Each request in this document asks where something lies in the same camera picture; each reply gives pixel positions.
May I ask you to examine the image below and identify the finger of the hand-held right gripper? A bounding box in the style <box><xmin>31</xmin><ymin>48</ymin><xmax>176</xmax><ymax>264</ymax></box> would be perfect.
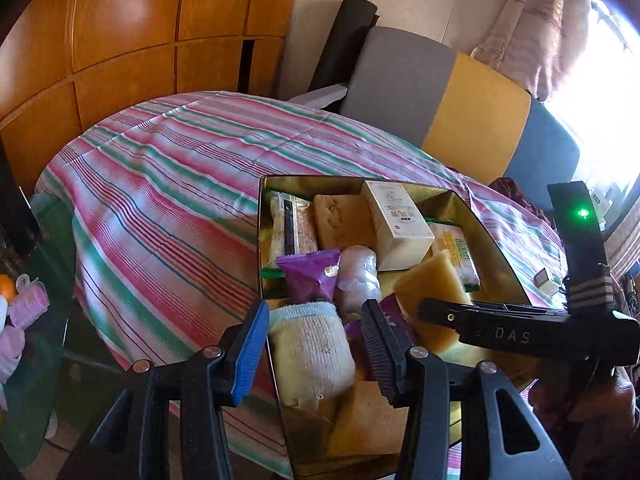
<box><xmin>416</xmin><ymin>298</ymin><xmax>573</xmax><ymax>333</ymax></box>

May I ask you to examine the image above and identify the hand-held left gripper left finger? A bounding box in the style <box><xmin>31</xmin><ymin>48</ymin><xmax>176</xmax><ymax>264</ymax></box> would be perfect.
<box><xmin>75</xmin><ymin>298</ymin><xmax>271</xmax><ymax>480</ymax></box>

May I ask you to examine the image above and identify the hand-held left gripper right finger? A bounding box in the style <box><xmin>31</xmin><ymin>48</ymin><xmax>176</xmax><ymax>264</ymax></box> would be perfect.
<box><xmin>360</xmin><ymin>299</ymin><xmax>573</xmax><ymax>480</ymax></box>

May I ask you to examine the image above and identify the yellow cake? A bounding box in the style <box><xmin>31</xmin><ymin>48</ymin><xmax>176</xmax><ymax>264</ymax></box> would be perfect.
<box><xmin>392</xmin><ymin>251</ymin><xmax>473</xmax><ymax>356</ymax></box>

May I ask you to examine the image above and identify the purple snack packet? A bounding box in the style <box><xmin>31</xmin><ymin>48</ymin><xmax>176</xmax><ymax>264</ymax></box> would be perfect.
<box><xmin>276</xmin><ymin>249</ymin><xmax>343</xmax><ymax>306</ymax></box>
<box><xmin>344</xmin><ymin>294</ymin><xmax>417</xmax><ymax>361</ymax></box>

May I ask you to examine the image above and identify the pale sock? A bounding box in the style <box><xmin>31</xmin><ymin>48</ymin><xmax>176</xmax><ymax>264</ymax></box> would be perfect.
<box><xmin>267</xmin><ymin>300</ymin><xmax>357</xmax><ymax>406</ymax></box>

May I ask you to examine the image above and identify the green snack packet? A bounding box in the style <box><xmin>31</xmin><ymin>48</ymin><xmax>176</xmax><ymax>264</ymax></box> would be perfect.
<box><xmin>427</xmin><ymin>220</ymin><xmax>482</xmax><ymax>293</ymax></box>

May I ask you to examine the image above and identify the gold metal tin box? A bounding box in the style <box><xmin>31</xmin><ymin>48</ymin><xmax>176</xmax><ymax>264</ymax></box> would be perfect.
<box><xmin>257</xmin><ymin>175</ymin><xmax>548</xmax><ymax>478</ymax></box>

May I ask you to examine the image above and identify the textured cake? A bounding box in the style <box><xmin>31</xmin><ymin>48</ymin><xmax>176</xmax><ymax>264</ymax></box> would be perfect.
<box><xmin>327</xmin><ymin>380</ymin><xmax>411</xmax><ymax>461</ymax></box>

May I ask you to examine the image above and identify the translucent plastic item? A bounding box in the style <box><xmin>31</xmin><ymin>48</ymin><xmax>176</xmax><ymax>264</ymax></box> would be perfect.
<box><xmin>334</xmin><ymin>244</ymin><xmax>380</xmax><ymax>318</ymax></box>

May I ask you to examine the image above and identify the white cardboard box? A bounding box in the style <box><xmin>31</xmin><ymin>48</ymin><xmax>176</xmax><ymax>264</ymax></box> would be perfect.
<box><xmin>360</xmin><ymin>180</ymin><xmax>436</xmax><ymax>272</ymax></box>

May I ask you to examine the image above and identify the wafer snack packet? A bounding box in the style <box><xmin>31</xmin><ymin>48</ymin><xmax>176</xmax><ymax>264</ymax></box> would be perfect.
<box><xmin>267</xmin><ymin>191</ymin><xmax>321</xmax><ymax>261</ymax></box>

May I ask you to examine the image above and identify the nut topped cake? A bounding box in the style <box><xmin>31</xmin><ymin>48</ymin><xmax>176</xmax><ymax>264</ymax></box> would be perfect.
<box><xmin>312</xmin><ymin>192</ymin><xmax>377</xmax><ymax>253</ymax></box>

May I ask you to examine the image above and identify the person's right hand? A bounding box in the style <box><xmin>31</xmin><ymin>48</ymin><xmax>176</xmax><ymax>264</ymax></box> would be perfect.
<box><xmin>567</xmin><ymin>360</ymin><xmax>640</xmax><ymax>423</ymax></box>

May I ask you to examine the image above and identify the small cardboard box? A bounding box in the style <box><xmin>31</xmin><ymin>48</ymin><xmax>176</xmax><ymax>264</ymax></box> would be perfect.
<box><xmin>532</xmin><ymin>270</ymin><xmax>561</xmax><ymax>297</ymax></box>

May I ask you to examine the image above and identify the maroon cloth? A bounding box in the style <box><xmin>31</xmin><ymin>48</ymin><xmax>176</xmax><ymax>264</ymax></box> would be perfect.
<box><xmin>487</xmin><ymin>176</ymin><xmax>556</xmax><ymax>221</ymax></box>

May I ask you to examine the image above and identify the grey yellow blue chair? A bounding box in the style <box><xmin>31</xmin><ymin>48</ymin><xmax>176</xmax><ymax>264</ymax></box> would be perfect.
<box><xmin>287</xmin><ymin>26</ymin><xmax>581</xmax><ymax>196</ymax></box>

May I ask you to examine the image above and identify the pink patterned curtain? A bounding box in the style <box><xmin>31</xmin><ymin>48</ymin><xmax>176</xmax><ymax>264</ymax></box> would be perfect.
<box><xmin>470</xmin><ymin>0</ymin><xmax>598</xmax><ymax>103</ymax></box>

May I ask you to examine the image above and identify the black rolled mat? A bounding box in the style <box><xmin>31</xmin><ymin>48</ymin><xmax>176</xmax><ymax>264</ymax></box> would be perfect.
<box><xmin>310</xmin><ymin>0</ymin><xmax>378</xmax><ymax>93</ymax></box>

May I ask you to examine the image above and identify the wooden wardrobe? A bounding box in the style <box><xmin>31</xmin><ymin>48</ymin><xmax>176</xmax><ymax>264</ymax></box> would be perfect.
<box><xmin>0</xmin><ymin>0</ymin><xmax>306</xmax><ymax>196</ymax></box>

